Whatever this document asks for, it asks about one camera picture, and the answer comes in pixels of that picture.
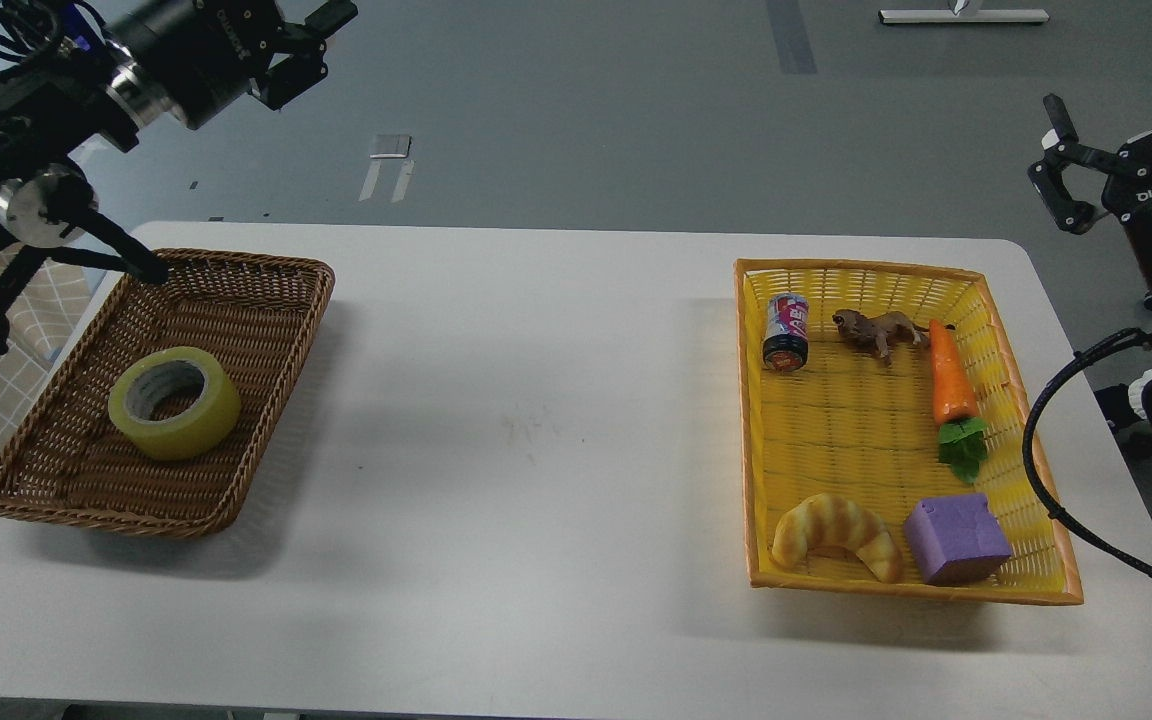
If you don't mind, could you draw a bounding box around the purple foam block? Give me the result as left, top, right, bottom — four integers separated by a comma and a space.
902, 493, 1011, 585

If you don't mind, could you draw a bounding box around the yellow plastic basket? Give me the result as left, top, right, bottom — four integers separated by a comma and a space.
733, 259, 1084, 606

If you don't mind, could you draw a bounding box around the toy croissant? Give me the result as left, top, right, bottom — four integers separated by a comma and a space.
771, 493, 905, 583

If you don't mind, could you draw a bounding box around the brown toy lion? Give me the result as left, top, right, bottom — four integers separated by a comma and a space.
829, 309, 931, 366

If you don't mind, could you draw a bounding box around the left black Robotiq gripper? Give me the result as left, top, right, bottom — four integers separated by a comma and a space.
108, 1, 358, 129

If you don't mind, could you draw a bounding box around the small drink can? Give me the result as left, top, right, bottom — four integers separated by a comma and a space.
761, 293, 809, 372

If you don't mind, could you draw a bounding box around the yellow tape roll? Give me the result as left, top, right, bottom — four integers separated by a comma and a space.
108, 346, 241, 462

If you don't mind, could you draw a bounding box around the brown wicker basket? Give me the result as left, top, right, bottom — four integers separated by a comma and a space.
0, 249, 335, 539

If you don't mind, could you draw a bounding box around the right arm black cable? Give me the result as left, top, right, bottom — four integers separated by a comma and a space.
1022, 327, 1152, 606

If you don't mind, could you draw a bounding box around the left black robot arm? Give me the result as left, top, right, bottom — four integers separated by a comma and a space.
0, 1, 358, 355

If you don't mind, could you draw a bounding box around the white stand base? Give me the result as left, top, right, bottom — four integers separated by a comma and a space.
878, 1, 1049, 26

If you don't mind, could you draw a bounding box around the orange toy carrot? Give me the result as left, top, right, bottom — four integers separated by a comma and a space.
927, 319, 988, 486

